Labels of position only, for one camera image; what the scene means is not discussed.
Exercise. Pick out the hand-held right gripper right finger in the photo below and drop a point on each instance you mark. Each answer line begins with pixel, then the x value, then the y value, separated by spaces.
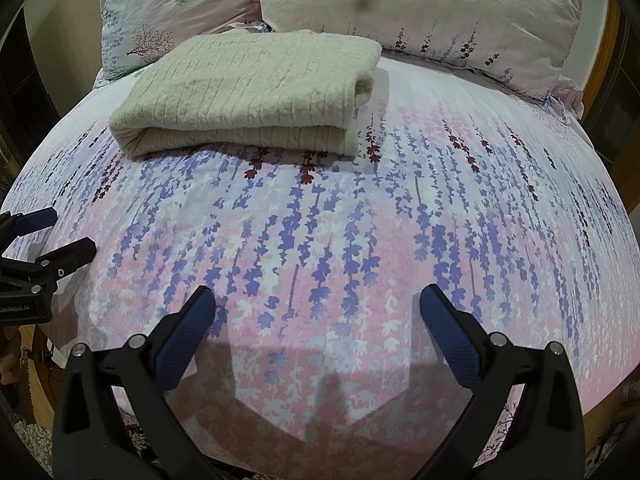
pixel 450 340

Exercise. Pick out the wooden bed frame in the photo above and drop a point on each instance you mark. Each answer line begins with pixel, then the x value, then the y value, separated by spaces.
pixel 611 35

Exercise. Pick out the pink floral pillow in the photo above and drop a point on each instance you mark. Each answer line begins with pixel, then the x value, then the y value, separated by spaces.
pixel 425 10
pixel 165 10

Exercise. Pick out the cream knit sweater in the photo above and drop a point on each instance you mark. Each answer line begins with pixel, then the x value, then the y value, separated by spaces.
pixel 240 90

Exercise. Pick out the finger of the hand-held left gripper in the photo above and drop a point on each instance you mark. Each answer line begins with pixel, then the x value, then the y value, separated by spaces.
pixel 37 220
pixel 70 252

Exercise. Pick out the pebble pattern rug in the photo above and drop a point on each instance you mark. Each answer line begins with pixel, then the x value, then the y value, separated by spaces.
pixel 32 435

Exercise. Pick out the floral bed sheet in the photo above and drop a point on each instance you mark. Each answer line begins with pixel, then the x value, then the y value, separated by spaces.
pixel 350 210

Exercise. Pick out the person's left hand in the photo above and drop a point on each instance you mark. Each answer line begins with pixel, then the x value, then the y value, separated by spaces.
pixel 7 365

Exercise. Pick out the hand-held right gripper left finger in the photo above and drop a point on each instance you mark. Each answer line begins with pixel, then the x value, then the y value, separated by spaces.
pixel 182 340

